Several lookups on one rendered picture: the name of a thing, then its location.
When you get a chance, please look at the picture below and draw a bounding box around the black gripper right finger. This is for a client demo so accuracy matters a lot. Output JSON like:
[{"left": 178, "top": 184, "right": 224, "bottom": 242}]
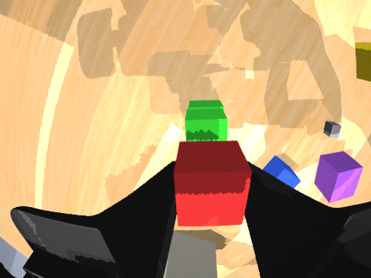
[{"left": 244, "top": 161, "right": 371, "bottom": 278}]

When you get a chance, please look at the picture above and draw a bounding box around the purple cube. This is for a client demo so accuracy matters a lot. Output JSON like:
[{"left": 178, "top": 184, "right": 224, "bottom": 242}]
[{"left": 315, "top": 151, "right": 362, "bottom": 204}]

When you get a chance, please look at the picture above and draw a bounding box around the blue cube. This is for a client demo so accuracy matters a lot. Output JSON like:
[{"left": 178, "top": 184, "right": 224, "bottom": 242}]
[{"left": 263, "top": 155, "right": 301, "bottom": 188}]

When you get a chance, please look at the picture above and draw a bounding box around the green block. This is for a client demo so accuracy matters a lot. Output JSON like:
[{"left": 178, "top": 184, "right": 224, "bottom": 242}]
[
  {"left": 185, "top": 108, "right": 228, "bottom": 141},
  {"left": 188, "top": 100, "right": 223, "bottom": 110}
]

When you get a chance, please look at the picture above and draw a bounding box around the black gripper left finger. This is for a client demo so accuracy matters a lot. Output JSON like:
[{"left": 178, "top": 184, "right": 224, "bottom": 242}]
[{"left": 10, "top": 161, "right": 177, "bottom": 278}]

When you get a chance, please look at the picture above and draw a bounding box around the red block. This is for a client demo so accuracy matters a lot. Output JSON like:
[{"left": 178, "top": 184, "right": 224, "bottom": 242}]
[{"left": 174, "top": 140, "right": 251, "bottom": 226}]

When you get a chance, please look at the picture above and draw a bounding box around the yellow block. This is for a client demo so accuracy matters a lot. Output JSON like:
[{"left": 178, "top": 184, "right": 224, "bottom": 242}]
[{"left": 355, "top": 42, "right": 371, "bottom": 82}]

